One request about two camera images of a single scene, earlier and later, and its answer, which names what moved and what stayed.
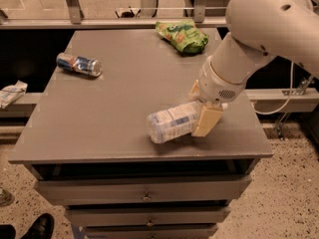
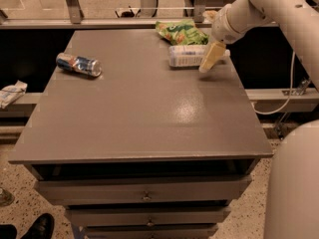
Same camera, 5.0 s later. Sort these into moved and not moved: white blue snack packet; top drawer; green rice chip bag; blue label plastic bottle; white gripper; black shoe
Moved: white gripper; blue label plastic bottle
Not moved: black shoe; green rice chip bag; white blue snack packet; top drawer
